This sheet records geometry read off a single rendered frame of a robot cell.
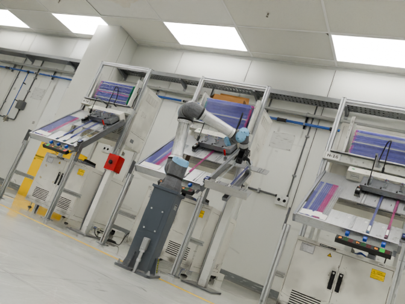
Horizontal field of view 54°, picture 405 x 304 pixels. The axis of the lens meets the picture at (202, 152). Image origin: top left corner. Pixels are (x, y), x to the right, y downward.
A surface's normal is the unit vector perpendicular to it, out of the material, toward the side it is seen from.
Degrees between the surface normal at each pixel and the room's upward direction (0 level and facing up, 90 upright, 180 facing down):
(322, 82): 90
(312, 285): 90
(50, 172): 90
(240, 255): 90
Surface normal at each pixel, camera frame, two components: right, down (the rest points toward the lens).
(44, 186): -0.40, -0.35
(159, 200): -0.18, -0.28
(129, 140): 0.85, 0.22
